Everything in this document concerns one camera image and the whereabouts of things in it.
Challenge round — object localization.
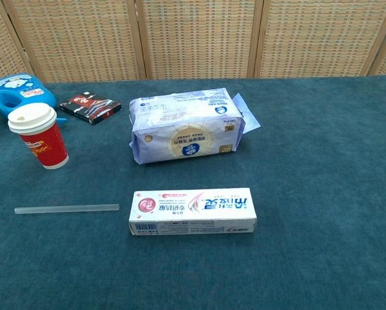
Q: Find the translucent plastic straw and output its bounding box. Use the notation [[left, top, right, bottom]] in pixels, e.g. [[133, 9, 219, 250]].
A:
[[14, 203, 120, 215]]

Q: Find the red paper cup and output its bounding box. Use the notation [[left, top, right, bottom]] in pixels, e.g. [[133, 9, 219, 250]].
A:
[[17, 120, 70, 171]]

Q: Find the white plastic cup lid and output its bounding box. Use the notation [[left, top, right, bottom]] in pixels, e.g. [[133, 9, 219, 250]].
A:
[[7, 103, 58, 134]]

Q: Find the white and blue tissue pack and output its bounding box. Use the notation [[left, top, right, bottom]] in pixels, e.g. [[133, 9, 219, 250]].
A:
[[128, 87, 263, 166]]

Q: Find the white toothpaste box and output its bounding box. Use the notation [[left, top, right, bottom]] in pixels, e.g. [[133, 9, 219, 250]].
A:
[[128, 187, 258, 236]]

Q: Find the black and red card box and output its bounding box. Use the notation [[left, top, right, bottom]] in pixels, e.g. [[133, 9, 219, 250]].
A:
[[58, 90, 123, 126]]

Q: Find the teal felt table cover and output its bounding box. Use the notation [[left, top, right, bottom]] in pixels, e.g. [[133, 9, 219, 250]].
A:
[[0, 74, 386, 310]]

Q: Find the blue detergent pump bottle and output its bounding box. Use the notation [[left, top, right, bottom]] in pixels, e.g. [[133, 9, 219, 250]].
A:
[[0, 73, 68, 125]]

